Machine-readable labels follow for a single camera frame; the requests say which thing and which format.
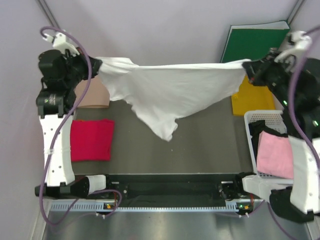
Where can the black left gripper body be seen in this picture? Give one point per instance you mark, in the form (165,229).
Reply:
(77,66)

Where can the black t shirt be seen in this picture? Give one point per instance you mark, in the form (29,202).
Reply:
(257,127)

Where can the folded red t shirt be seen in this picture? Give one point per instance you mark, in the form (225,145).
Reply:
(91,140)

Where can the green ring binder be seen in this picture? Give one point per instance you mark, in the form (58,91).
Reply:
(253,41)

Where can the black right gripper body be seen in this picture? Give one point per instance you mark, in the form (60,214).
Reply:
(271,73)

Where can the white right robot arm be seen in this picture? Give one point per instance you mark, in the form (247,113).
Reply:
(300,98)

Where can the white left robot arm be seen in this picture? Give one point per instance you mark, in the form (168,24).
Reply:
(55,108)

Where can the tan cardboard folder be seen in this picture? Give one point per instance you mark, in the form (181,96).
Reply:
(97,95)

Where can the white t shirt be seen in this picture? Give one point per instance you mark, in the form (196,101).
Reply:
(161,94)

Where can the white plastic laundry basket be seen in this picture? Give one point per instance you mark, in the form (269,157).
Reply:
(273,119)

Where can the yellow plastic folder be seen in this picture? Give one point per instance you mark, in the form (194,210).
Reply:
(251,98)

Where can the pink t shirt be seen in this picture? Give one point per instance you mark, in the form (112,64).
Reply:
(274,156)

